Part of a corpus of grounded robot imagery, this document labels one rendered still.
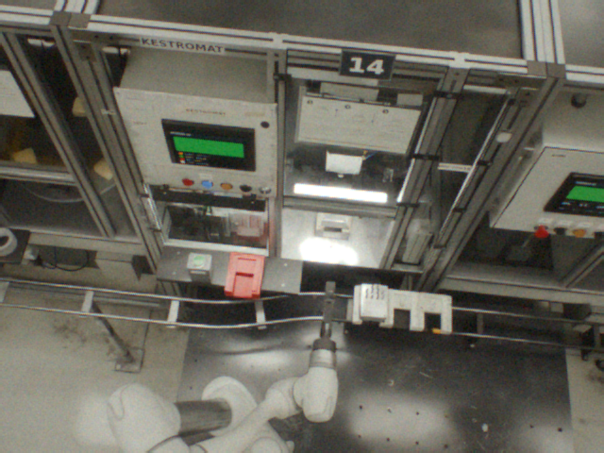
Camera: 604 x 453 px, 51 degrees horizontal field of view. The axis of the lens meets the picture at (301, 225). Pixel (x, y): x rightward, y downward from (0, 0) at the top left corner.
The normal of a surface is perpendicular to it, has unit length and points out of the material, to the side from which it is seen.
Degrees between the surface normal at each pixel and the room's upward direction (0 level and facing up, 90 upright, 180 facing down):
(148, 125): 90
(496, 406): 0
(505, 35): 0
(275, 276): 0
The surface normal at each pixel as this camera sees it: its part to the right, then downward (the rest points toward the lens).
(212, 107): -0.11, 0.88
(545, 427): 0.04, -0.47
